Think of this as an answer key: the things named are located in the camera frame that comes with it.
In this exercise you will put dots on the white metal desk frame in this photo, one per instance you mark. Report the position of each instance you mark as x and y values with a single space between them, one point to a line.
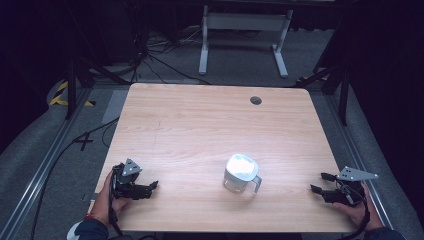
246 21

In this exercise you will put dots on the clear water pitcher white lid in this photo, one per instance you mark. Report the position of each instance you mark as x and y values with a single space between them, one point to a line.
240 173

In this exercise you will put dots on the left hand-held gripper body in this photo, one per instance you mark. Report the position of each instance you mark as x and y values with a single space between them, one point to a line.
128 186

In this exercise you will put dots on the aluminium floor rail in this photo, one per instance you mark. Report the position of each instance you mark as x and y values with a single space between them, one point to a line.
40 170
358 156

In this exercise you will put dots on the person's right hand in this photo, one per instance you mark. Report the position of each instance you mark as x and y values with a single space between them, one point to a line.
361 211

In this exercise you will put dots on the black metal stand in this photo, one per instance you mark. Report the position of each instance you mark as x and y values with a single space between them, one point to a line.
336 80
78 73

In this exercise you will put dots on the yellow black floor tape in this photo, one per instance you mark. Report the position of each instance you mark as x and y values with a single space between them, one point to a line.
61 96

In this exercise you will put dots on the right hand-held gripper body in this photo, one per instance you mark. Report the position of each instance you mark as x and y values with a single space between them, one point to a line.
348 191

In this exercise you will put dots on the person's left hand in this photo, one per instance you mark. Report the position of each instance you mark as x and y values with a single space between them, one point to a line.
106 203

